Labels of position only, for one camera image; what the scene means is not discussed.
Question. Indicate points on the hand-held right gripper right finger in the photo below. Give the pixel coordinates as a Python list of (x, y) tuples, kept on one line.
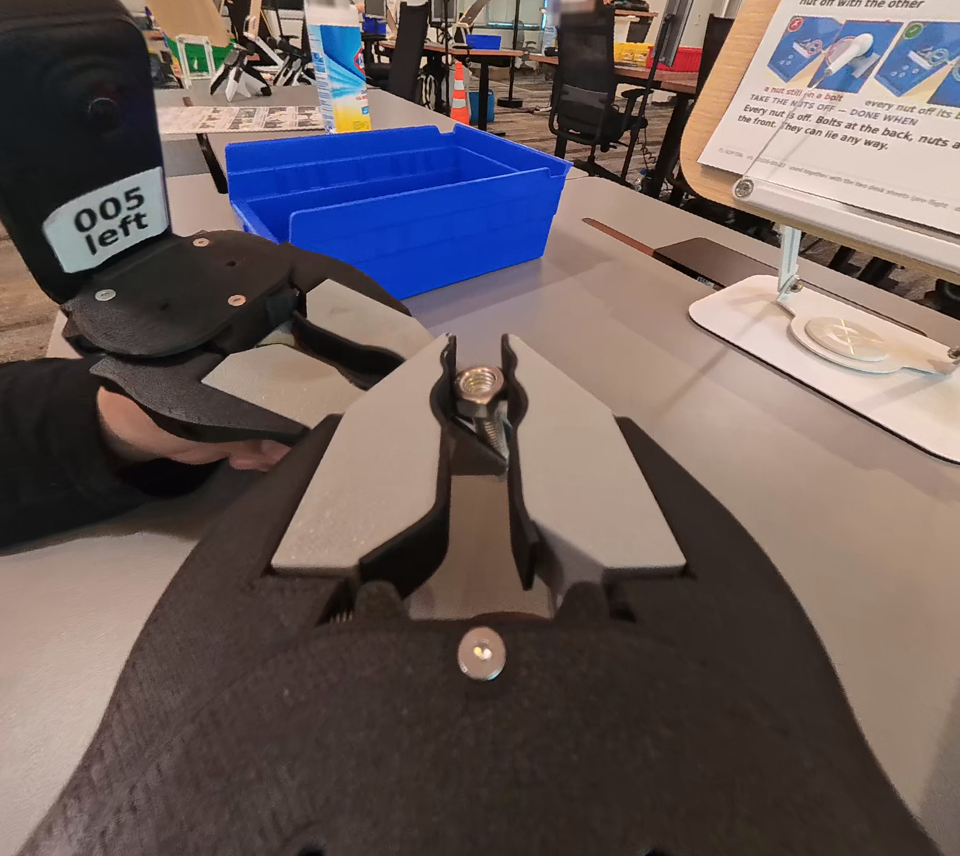
[(592, 488)]

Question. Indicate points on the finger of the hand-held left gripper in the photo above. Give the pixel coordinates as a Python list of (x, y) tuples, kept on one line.
[(277, 383), (360, 319)]

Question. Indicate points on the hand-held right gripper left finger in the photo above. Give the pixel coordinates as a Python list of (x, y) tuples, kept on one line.
[(360, 488)]

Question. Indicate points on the blue plastic bin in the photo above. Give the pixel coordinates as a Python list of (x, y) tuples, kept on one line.
[(420, 248)]

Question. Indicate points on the silver hex nut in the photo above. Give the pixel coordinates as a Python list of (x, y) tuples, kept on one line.
[(465, 409)]

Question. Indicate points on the person's left forearm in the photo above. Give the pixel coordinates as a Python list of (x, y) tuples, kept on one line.
[(52, 451)]

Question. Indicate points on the person's left hand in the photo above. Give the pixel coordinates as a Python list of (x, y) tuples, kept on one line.
[(187, 447)]

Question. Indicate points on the green card stand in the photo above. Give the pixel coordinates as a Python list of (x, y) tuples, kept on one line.
[(191, 57)]

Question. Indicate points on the black white hand tool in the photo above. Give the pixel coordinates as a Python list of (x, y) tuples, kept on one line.
[(232, 72)]

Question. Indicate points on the printed desk sheet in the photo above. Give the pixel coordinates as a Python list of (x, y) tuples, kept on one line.
[(240, 119)]

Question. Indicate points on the disinfectant wipes canister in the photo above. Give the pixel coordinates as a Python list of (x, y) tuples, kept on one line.
[(341, 83)]

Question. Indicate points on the orange traffic cone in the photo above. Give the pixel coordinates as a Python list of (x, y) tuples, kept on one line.
[(459, 102)]

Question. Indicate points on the blue waste bin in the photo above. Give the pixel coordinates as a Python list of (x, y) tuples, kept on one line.
[(484, 109)]

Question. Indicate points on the dark brown desk flap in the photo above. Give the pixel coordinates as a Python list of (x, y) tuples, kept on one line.
[(712, 259)]

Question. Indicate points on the black high-back chair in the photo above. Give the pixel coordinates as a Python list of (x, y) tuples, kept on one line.
[(409, 45)]

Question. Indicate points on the small blue bin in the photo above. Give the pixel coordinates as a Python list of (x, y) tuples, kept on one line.
[(484, 42)]

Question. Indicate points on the black office chair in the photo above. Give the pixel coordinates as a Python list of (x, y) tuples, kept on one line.
[(592, 68)]

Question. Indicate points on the yellow storage bins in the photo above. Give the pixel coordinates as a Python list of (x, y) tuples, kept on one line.
[(634, 53)]

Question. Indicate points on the printed instruction sheet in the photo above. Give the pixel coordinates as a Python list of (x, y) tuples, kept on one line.
[(825, 150)]

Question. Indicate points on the small red bin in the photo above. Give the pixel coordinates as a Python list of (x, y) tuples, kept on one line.
[(679, 59)]

